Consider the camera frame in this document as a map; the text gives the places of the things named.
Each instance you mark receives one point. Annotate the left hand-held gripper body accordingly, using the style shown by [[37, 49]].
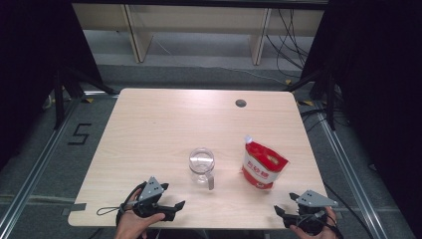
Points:
[[151, 194]]

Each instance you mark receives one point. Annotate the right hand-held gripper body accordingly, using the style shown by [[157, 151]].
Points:
[[313, 199]]

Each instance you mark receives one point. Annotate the grey tape strip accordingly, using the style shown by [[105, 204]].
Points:
[[78, 207]]

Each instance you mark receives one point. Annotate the clear glass jar with lid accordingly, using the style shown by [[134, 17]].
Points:
[[201, 166]]

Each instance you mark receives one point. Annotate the beige wooden shelf unit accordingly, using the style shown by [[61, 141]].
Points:
[[141, 43]]

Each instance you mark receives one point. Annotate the red and white sugar bag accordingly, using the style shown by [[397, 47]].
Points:
[[263, 166]]

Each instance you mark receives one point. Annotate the black curtain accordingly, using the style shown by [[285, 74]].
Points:
[[381, 83], [26, 66]]

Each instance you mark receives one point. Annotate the person's left hand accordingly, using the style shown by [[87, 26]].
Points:
[[131, 225]]

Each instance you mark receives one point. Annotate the grey round table grommet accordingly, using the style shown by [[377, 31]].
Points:
[[241, 103]]

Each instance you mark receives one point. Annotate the black metal stand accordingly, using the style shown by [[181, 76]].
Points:
[[330, 106], [59, 99]]

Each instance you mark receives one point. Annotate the person's right hand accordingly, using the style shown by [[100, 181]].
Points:
[[326, 229]]

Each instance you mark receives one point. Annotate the aluminium floor rail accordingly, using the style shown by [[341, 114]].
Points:
[[345, 166], [36, 169]]

